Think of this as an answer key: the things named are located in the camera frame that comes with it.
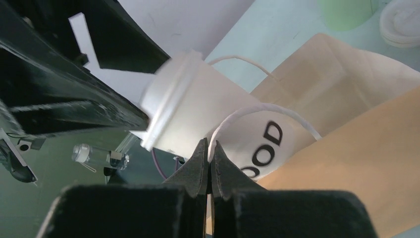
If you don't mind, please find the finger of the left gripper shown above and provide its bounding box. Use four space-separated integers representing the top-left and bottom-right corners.
13 0 171 74
0 0 149 136

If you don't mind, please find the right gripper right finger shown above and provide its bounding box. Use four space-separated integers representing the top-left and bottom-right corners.
210 143 377 238

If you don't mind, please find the white plastic lids stack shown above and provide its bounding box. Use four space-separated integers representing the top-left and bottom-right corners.
379 0 420 48

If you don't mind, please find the single white paper cup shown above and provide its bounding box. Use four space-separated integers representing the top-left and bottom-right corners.
134 51 321 180

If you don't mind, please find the green straw holder cup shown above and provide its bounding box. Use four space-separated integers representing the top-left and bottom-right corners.
317 0 379 31

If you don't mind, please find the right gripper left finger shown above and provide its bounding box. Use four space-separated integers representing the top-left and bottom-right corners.
37 138 209 238

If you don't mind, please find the brown paper bag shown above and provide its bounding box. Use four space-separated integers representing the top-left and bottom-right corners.
207 33 420 238

